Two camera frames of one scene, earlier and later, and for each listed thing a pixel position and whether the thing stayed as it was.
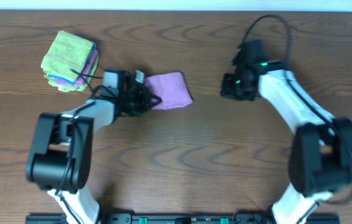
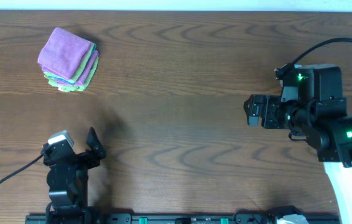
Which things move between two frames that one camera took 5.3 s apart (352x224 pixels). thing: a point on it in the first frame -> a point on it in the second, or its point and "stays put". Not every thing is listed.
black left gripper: x=143 y=96 -> x=73 y=157
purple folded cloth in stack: x=88 y=67 stays put
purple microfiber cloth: x=171 y=88 -> x=63 y=53
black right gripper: x=230 y=89 -> x=269 y=112
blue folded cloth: x=66 y=80 stays put
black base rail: x=181 y=218 stays put
